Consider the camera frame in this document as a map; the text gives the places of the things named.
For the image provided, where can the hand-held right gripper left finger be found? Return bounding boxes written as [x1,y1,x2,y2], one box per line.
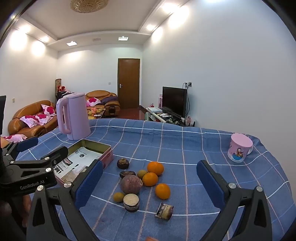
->
[26,159,104,241]

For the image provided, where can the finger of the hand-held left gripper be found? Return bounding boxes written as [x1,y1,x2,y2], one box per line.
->
[0,136,39,163]
[10,146,69,174]

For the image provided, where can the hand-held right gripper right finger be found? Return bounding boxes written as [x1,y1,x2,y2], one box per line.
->
[196,159,273,241]

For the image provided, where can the pink metal tin box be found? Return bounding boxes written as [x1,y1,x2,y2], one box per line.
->
[53,138,114,186]

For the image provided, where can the dark brown round fruit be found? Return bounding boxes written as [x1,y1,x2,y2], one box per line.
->
[117,158,130,169]

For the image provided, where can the round purple tuber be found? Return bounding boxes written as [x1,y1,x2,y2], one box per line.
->
[120,174,143,195]

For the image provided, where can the cut purple tuber piece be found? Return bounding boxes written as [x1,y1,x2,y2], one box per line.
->
[123,193,140,213]

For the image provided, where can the orange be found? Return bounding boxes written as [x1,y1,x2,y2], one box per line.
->
[155,183,171,200]
[142,172,159,187]
[147,161,164,176]

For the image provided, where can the pale round piece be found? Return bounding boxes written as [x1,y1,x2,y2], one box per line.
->
[155,202,174,220]

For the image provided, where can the printed paper sheet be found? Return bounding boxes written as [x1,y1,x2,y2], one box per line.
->
[54,147,103,182]

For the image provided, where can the long brown leather sofa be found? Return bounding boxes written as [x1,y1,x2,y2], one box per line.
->
[8,100,58,139]

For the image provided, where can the purple electric kettle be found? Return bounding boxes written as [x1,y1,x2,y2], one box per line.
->
[56,92,91,141]

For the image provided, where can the pink cartoon mug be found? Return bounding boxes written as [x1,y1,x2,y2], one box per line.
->
[227,133,253,163]

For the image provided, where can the blue checked tablecloth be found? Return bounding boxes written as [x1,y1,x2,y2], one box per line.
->
[15,118,292,241]

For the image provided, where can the coffee table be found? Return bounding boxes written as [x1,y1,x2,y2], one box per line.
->
[87,107,107,120]

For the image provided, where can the stacked black chairs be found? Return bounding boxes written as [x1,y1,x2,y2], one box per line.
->
[55,89,74,102]

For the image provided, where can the brown leather armchair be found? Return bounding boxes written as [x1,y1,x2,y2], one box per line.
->
[85,90,121,116]

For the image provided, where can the dark purple blanket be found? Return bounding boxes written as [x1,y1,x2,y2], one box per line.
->
[100,96,119,105]

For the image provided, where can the television stand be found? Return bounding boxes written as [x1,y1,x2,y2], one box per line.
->
[145,107,196,127]

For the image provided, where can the black television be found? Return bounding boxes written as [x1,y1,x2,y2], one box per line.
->
[162,86,188,117]

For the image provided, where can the brown wooden door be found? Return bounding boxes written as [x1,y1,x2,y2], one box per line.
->
[117,58,140,109]

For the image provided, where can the gold ceiling lamp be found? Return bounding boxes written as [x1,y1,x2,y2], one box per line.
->
[70,0,110,13]

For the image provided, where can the black power cable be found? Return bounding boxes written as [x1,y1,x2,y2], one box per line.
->
[186,88,192,118]

